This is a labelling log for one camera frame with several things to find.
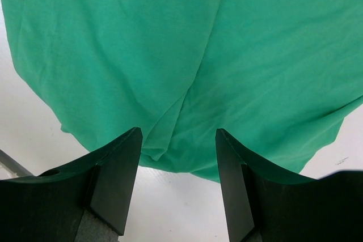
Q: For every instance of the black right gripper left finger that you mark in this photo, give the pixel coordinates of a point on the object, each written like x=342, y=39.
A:
x=86, y=199

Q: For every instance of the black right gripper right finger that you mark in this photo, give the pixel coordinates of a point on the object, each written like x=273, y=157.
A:
x=266, y=202

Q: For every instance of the green tank top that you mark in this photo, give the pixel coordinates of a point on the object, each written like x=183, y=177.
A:
x=279, y=75

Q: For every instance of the aluminium table edge rail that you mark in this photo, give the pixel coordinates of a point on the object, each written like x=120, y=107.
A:
x=13, y=166

